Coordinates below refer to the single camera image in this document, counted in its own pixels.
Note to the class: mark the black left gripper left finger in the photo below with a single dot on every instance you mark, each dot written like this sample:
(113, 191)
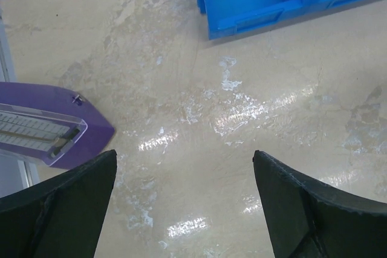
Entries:
(62, 216)

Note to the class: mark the purple metronome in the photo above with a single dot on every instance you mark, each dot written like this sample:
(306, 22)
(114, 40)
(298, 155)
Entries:
(50, 125)

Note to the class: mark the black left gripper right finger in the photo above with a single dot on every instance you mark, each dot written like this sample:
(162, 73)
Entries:
(309, 218)

